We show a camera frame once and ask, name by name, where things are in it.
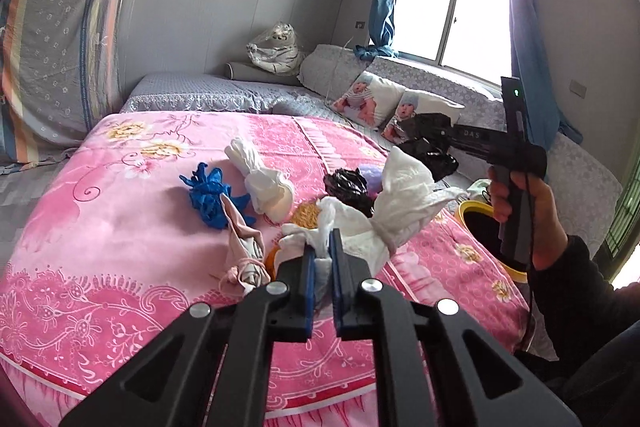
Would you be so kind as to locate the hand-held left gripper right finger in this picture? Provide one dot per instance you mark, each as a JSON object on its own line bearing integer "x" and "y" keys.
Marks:
{"x": 336, "y": 269}

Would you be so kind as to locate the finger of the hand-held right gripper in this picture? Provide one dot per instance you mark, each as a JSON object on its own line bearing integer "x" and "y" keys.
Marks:
{"x": 444, "y": 134}

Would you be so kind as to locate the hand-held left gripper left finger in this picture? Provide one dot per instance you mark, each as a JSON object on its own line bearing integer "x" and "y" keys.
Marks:
{"x": 310, "y": 274}

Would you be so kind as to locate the large black plastic bag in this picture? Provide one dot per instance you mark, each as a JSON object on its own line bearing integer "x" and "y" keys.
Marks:
{"x": 425, "y": 157}

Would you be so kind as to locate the pink bag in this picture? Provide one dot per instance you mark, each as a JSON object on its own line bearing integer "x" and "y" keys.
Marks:
{"x": 245, "y": 247}

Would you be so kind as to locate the white plastic bag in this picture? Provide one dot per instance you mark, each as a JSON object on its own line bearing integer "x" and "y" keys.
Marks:
{"x": 405, "y": 197}

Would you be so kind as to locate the yellow trash bin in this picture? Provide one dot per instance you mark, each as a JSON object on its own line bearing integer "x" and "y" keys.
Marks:
{"x": 467, "y": 208}

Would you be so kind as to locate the person's right hand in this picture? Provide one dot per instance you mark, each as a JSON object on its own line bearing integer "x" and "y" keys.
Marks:
{"x": 546, "y": 217}

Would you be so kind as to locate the baby print pillow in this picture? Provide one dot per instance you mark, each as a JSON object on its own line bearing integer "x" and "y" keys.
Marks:
{"x": 415, "y": 112}
{"x": 367, "y": 97}

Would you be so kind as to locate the orange peel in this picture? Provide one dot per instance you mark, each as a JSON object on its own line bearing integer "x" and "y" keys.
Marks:
{"x": 271, "y": 263}

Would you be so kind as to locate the pale green plastic bag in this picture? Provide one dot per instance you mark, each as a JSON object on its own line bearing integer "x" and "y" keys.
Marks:
{"x": 479, "y": 191}

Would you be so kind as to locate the green snack packet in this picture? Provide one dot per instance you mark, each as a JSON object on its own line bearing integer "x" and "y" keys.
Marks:
{"x": 305, "y": 214}

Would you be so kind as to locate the small black plastic bag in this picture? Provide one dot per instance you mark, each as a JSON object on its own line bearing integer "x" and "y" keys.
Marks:
{"x": 345, "y": 187}

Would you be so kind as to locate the purple plastic piece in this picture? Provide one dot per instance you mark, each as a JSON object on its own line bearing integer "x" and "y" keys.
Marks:
{"x": 372, "y": 179}

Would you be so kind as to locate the white knotted bag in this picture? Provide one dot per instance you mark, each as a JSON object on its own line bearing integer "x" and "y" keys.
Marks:
{"x": 260, "y": 182}

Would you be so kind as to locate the blue rubber glove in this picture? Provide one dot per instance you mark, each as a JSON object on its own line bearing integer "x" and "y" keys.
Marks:
{"x": 210, "y": 197}

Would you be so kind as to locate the tiger plush in plastic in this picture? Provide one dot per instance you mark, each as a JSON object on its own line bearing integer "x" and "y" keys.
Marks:
{"x": 277, "y": 49}

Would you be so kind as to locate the pink floral blanket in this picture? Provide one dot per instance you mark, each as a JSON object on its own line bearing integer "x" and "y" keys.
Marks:
{"x": 125, "y": 232}

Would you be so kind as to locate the grey quilted sofa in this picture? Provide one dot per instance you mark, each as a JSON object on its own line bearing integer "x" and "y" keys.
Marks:
{"x": 200, "y": 92}

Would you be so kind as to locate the grey bolster pillow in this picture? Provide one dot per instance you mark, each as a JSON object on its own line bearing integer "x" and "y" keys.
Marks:
{"x": 240, "y": 71}

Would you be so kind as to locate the person's dark pants leg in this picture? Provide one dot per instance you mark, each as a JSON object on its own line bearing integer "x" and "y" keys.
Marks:
{"x": 600, "y": 387}

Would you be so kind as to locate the striped floral sheet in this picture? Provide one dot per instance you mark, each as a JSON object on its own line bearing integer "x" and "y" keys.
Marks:
{"x": 55, "y": 57}

